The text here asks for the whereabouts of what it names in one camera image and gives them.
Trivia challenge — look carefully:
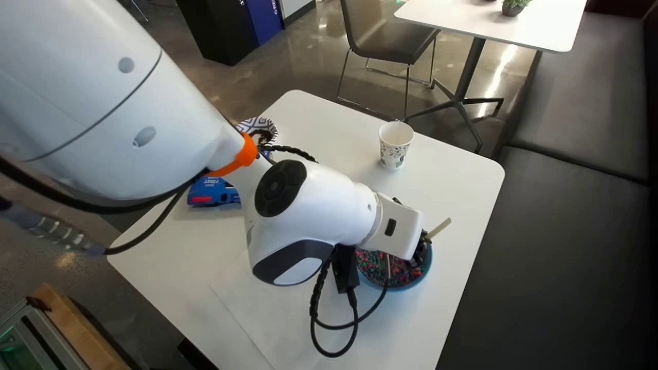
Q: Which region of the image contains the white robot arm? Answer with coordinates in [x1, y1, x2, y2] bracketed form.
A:
[0, 0, 422, 285]

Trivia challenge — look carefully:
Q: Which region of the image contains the far paper cup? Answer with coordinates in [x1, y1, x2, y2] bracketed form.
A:
[379, 120, 413, 168]

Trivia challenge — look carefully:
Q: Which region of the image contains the blue bowl of candies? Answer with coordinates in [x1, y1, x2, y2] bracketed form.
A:
[356, 231, 431, 290]

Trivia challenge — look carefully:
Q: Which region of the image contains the patterned paper plate far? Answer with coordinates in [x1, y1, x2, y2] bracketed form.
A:
[237, 117, 278, 143]

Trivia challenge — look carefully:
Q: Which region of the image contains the blue snack box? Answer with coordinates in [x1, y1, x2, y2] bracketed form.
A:
[187, 177, 241, 207]

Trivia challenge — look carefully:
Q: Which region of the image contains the grey metal chair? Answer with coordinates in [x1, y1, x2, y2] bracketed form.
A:
[340, 0, 438, 117]

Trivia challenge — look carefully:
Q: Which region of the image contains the dark blue cabinet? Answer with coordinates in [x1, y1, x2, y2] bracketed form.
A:
[174, 0, 314, 65]

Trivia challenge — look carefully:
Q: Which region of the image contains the black bench seat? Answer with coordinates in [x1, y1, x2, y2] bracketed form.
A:
[435, 0, 658, 370]

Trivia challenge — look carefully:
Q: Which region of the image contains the wooden shelf edge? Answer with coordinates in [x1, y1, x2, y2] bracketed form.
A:
[28, 284, 130, 370]

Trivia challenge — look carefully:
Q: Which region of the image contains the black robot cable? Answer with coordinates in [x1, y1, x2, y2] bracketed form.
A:
[0, 139, 393, 359]

